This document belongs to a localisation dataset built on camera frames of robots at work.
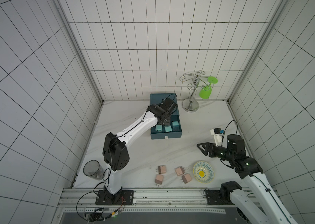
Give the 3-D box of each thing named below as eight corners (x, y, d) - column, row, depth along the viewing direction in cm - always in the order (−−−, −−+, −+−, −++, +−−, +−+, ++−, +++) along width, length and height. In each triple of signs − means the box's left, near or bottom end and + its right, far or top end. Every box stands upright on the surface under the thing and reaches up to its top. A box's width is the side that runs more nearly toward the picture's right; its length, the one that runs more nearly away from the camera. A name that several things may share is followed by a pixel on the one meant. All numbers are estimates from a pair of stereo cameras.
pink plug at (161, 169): (155, 173, 83) (155, 172, 81) (156, 166, 86) (155, 165, 84) (166, 173, 83) (166, 172, 81) (165, 166, 86) (166, 165, 84)
